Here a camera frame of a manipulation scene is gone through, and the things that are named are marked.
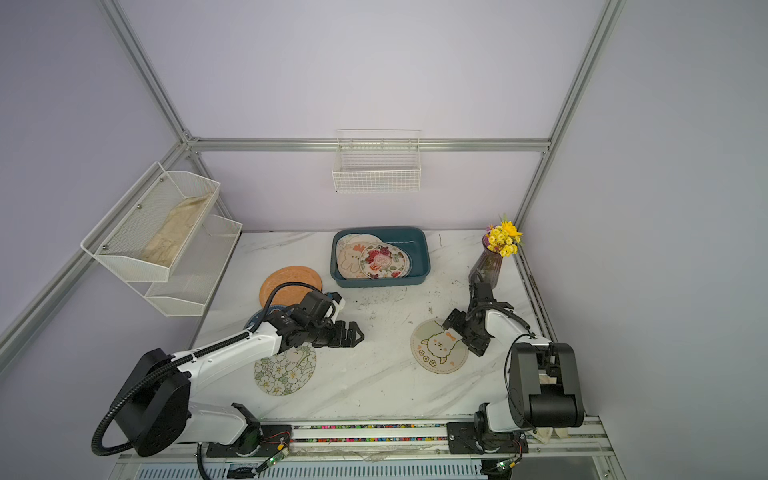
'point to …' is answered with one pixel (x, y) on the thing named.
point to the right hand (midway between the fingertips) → (450, 334)
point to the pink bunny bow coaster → (349, 253)
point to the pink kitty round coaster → (360, 238)
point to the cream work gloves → (544, 433)
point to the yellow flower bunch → (503, 238)
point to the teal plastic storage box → (414, 240)
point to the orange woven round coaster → (293, 294)
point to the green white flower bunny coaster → (286, 372)
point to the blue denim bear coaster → (255, 318)
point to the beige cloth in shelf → (177, 228)
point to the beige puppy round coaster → (436, 349)
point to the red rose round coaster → (384, 261)
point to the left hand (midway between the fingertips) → (349, 340)
